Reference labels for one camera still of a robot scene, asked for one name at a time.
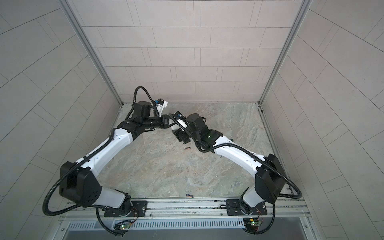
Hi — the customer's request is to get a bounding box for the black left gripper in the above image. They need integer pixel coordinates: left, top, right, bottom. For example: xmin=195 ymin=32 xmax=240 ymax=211
xmin=141 ymin=115 xmax=177 ymax=131

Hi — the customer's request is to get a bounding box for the black remote control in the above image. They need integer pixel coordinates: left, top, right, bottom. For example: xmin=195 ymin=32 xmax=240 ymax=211
xmin=172 ymin=128 xmax=191 ymax=144

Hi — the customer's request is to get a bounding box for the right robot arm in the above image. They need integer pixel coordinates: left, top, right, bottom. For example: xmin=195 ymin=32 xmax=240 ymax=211
xmin=170 ymin=114 xmax=285 ymax=215

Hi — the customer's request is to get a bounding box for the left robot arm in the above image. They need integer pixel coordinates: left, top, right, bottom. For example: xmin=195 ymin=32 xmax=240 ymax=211
xmin=53 ymin=99 xmax=171 ymax=216

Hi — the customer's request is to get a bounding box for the right circuit board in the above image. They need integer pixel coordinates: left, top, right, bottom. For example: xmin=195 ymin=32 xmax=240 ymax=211
xmin=243 ymin=218 xmax=263 ymax=233

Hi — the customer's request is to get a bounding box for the circuit board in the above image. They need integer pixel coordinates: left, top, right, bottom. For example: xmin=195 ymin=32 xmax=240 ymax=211
xmin=114 ymin=221 xmax=133 ymax=231
xmin=243 ymin=218 xmax=263 ymax=233

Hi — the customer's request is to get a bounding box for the left circuit board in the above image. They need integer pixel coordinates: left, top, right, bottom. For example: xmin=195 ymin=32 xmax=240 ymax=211
xmin=114 ymin=221 xmax=133 ymax=231

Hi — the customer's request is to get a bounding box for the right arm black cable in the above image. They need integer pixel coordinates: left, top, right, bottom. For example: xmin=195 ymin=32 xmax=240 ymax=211
xmin=169 ymin=113 xmax=303 ymax=199

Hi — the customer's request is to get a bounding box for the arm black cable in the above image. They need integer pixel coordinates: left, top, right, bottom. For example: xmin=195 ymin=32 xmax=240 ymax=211
xmin=169 ymin=113 xmax=303 ymax=199
xmin=41 ymin=86 xmax=158 ymax=217

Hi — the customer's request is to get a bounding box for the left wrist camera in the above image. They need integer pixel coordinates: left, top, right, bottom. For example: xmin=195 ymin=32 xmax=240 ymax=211
xmin=155 ymin=99 xmax=168 ymax=117

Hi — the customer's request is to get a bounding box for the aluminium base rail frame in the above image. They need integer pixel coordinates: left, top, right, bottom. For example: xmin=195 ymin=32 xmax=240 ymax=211
xmin=58 ymin=195 xmax=311 ymax=223

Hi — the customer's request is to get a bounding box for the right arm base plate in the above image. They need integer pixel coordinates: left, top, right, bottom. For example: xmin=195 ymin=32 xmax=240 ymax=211
xmin=220 ymin=199 xmax=268 ymax=216

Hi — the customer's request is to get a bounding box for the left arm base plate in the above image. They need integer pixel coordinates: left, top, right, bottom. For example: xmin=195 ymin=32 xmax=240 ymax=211
xmin=102 ymin=201 xmax=148 ymax=218

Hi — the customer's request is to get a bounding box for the aluminium corner post left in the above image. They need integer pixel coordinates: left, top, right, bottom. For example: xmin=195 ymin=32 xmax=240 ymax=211
xmin=58 ymin=0 xmax=123 ymax=107

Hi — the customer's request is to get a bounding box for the aluminium corner post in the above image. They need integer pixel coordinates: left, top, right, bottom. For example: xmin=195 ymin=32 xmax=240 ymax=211
xmin=58 ymin=0 xmax=123 ymax=107
xmin=259 ymin=0 xmax=312 ymax=106

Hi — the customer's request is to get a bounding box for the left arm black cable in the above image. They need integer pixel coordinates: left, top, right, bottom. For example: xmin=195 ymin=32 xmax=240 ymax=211
xmin=41 ymin=86 xmax=158 ymax=217

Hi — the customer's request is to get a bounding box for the aluminium corner post right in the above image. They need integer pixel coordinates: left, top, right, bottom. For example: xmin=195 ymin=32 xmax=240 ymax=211
xmin=259 ymin=0 xmax=312 ymax=106

